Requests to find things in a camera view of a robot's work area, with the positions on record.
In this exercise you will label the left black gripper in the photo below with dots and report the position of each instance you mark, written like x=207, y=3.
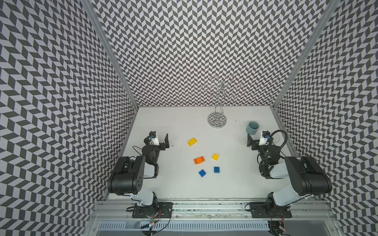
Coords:
x=162, y=144

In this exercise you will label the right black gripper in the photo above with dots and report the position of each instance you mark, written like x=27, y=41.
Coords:
x=255, y=142

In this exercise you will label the yellow curved lego brick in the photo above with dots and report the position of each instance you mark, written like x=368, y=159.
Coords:
x=192, y=141

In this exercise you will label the orange lego brick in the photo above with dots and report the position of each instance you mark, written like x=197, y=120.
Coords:
x=199, y=160

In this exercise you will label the small yellow lego brick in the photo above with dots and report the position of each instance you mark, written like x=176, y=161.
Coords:
x=215, y=157

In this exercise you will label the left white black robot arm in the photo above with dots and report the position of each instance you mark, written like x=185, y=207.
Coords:
x=129, y=173

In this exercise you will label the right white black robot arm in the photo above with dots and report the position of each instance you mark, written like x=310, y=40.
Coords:
x=306, y=176

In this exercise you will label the teal ceramic cup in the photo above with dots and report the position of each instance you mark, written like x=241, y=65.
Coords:
x=252, y=128

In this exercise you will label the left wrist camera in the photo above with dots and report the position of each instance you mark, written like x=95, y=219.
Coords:
x=153, y=138

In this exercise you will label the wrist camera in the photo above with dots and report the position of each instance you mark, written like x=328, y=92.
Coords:
x=153, y=138
x=264, y=139

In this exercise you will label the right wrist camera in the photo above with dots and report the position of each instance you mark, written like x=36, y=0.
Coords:
x=264, y=139

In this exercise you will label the chrome wire mug tree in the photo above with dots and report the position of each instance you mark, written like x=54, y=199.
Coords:
x=222, y=90

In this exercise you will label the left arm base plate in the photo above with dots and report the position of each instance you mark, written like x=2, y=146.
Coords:
x=160, y=210

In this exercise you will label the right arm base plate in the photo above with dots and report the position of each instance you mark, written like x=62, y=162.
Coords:
x=261, y=210

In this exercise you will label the aluminium front rail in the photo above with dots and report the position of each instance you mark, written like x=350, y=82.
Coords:
x=205, y=209

